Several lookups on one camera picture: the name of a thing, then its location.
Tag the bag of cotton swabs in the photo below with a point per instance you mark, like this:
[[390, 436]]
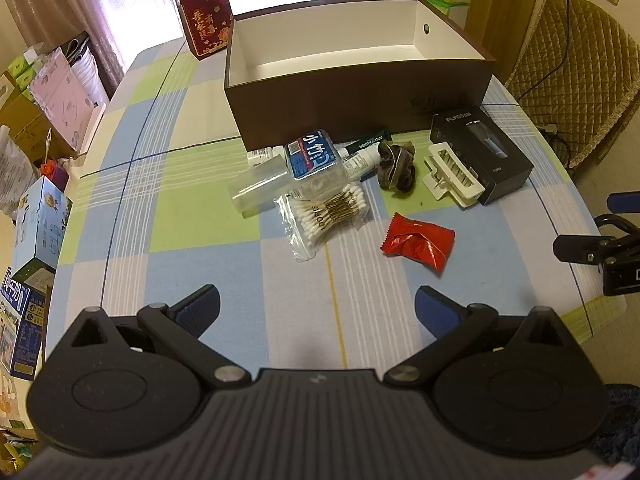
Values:
[[325, 215]]

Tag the brown scrunchie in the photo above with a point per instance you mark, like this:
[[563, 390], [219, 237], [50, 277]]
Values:
[[395, 170]]

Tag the pink paper bag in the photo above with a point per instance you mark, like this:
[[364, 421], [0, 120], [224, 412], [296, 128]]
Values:
[[62, 100]]

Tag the light blue printed box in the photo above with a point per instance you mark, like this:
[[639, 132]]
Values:
[[42, 225]]

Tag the quilted olive chair cushion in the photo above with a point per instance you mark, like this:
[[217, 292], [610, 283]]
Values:
[[575, 75]]

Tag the brown storage box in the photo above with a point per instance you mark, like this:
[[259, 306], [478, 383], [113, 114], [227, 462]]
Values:
[[325, 105]]

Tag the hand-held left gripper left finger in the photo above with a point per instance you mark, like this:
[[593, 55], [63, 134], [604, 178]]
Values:
[[200, 306]]

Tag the small white bottle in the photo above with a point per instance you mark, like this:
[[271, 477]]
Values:
[[260, 156]]

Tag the clear plastic cup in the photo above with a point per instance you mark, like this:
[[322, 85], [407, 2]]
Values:
[[255, 185]]

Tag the red snack packet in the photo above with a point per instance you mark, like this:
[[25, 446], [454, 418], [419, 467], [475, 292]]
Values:
[[415, 245]]

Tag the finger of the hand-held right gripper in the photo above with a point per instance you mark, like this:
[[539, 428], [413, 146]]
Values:
[[580, 249], [625, 202]]

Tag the white squeeze tube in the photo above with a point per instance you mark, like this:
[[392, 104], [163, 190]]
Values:
[[362, 162]]

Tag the dark green lip gel tube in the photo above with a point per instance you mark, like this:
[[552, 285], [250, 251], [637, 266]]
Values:
[[370, 142]]

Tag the black shaver box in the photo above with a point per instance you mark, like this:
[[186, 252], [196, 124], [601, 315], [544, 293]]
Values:
[[500, 170]]

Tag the green tissue boxes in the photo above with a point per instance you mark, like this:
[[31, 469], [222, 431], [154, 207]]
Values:
[[22, 72]]

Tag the clear box with blue label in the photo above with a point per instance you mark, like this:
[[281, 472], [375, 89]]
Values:
[[312, 157]]

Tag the brown cardboard carton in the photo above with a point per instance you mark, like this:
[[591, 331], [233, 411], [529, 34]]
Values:
[[25, 125]]

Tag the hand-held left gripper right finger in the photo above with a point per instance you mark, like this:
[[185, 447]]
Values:
[[435, 310]]

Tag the white hair claw clip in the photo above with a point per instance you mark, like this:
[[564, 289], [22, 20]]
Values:
[[460, 180]]

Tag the white plastic buckets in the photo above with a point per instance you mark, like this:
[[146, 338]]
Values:
[[90, 72]]

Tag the white plastic bag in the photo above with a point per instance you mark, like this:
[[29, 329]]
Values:
[[15, 170]]

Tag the dark blue printed carton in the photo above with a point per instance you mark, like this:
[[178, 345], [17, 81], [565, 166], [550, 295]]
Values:
[[22, 325]]

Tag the red gift bag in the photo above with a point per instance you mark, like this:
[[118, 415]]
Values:
[[207, 20]]

